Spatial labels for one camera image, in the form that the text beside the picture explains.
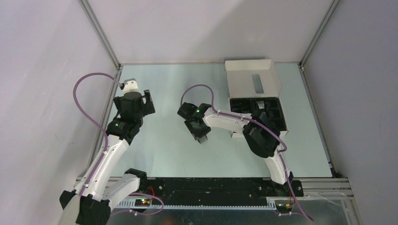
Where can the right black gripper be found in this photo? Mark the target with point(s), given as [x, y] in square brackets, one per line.
[197, 134]

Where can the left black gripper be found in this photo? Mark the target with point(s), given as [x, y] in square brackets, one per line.
[149, 108]

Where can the white cardboard kit box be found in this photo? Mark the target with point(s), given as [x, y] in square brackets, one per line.
[253, 79]

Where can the black comb attachment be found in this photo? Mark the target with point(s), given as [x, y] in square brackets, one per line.
[202, 139]

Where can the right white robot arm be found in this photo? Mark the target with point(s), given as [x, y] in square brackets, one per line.
[263, 141]

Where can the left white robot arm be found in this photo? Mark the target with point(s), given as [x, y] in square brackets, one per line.
[91, 201]

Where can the black plastic tray insert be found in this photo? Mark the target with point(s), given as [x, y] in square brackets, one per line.
[271, 106]

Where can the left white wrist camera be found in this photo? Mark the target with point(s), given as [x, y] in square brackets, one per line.
[130, 85]

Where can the aluminium frame post left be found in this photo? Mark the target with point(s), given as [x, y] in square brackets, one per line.
[92, 18]

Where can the aluminium frame post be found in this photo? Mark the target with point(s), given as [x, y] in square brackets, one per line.
[92, 18]
[321, 28]

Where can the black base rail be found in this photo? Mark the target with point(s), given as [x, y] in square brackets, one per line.
[213, 192]

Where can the aluminium frame post right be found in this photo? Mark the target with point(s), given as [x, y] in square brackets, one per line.
[321, 28]

